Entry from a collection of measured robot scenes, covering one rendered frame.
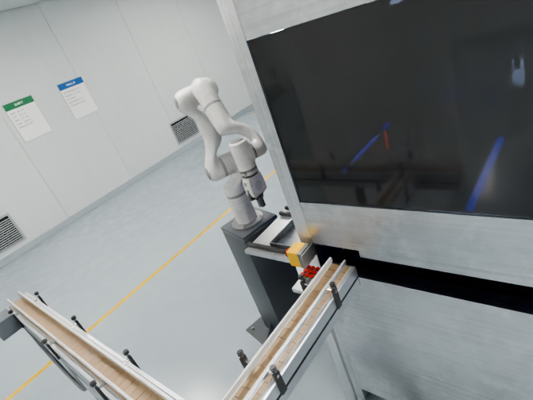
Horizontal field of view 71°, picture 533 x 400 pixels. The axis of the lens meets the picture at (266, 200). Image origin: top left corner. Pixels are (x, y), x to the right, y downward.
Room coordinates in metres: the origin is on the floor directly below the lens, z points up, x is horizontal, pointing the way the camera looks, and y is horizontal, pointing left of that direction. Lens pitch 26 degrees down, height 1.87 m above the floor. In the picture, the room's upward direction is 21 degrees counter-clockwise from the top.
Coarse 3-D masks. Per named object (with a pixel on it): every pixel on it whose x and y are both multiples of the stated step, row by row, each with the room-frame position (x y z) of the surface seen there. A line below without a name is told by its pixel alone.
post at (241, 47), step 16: (224, 0) 1.26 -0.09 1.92; (224, 16) 1.28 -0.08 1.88; (240, 32) 1.25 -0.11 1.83; (240, 48) 1.26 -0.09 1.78; (240, 64) 1.28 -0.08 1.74; (256, 80) 1.25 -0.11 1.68; (256, 96) 1.27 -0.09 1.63; (256, 112) 1.28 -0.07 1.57; (272, 128) 1.25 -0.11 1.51; (272, 144) 1.27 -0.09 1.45; (272, 160) 1.29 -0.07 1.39; (288, 176) 1.25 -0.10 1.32; (288, 192) 1.27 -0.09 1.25; (304, 224) 1.25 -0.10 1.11; (304, 240) 1.27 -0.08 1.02; (336, 336) 1.27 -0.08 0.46; (352, 368) 1.25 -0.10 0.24
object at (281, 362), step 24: (336, 264) 1.17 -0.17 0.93; (312, 288) 1.07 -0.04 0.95; (336, 288) 1.01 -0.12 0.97; (288, 312) 0.98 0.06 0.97; (312, 312) 0.95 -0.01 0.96; (336, 312) 0.99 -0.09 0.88; (288, 336) 0.92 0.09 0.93; (312, 336) 0.89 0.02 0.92; (240, 360) 0.85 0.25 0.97; (264, 360) 0.86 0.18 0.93; (288, 360) 0.82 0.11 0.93; (240, 384) 0.80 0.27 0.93; (264, 384) 0.77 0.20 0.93; (288, 384) 0.78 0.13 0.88
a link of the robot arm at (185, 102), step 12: (180, 96) 1.86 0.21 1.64; (192, 96) 1.87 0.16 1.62; (180, 108) 1.86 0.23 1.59; (192, 108) 1.86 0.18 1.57; (204, 120) 1.87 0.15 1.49; (204, 132) 1.88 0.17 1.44; (216, 132) 1.88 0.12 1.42; (216, 144) 1.87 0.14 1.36; (216, 156) 1.87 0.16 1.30; (216, 168) 1.84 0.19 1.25; (216, 180) 1.86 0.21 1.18
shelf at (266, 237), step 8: (280, 216) 1.79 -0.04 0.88; (272, 224) 1.74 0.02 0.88; (280, 224) 1.71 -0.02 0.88; (264, 232) 1.69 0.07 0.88; (272, 232) 1.66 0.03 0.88; (256, 240) 1.64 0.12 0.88; (264, 240) 1.61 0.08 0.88; (248, 248) 1.59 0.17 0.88; (256, 248) 1.57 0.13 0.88; (264, 256) 1.50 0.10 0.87; (272, 256) 1.46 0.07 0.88; (280, 256) 1.43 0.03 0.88
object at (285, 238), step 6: (288, 228) 1.62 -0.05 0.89; (294, 228) 1.62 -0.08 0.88; (282, 234) 1.59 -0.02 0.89; (288, 234) 1.59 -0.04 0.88; (294, 234) 1.56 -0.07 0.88; (276, 240) 1.55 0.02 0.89; (282, 240) 1.55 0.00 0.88; (288, 240) 1.53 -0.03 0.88; (294, 240) 1.51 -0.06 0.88; (276, 246) 1.50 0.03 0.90; (282, 246) 1.47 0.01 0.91; (288, 246) 1.44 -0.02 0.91
